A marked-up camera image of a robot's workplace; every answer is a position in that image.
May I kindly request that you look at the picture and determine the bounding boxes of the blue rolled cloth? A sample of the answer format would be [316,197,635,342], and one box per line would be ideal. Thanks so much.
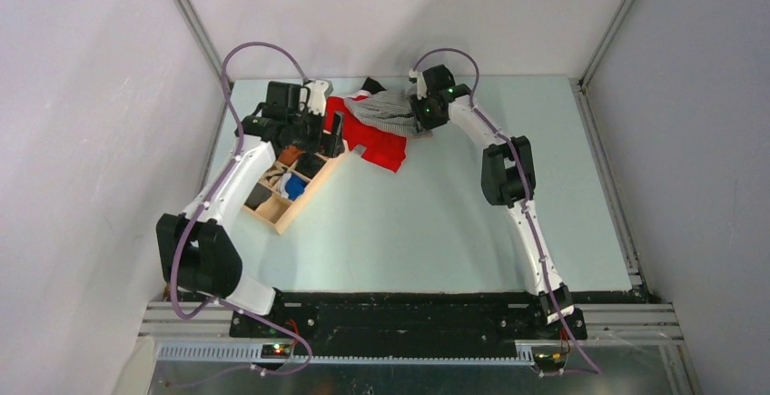
[277,173,307,201]

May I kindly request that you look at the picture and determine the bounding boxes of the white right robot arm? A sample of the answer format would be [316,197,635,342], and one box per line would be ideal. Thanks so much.
[408,64,575,339]

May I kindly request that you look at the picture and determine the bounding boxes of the dark grey rolled cloth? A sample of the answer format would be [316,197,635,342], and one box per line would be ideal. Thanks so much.
[244,183,273,211]

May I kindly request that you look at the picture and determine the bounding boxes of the aluminium front frame rail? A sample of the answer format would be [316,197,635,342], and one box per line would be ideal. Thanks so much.
[139,302,684,366]

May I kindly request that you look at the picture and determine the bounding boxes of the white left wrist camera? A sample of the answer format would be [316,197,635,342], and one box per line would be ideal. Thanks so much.
[298,79,333,116]

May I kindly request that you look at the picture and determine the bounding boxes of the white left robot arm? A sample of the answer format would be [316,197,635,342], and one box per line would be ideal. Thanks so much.
[156,79,344,338]

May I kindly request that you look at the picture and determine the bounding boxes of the red garment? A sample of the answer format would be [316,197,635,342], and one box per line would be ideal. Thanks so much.
[324,90,407,173]

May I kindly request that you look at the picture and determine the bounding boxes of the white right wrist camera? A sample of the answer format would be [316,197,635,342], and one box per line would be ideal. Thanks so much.
[408,68,428,99]

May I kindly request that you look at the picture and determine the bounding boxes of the brown rolled cloth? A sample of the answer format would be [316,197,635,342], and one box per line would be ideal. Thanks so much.
[277,145,304,167]

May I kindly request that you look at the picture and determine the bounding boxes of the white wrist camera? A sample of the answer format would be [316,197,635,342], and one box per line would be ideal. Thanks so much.
[408,68,428,99]
[298,79,333,116]

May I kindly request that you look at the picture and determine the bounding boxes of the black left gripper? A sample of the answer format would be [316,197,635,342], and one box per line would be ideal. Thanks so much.
[287,104,344,158]

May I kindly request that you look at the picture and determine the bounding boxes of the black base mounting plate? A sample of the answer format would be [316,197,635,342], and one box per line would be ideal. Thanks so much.
[229,292,587,359]

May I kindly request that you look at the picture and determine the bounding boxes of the grey striped underwear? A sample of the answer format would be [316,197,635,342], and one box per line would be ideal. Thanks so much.
[343,91,432,139]

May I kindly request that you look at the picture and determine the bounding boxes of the wooden compartment organizer box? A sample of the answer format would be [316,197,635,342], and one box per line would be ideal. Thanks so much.
[243,146,349,235]

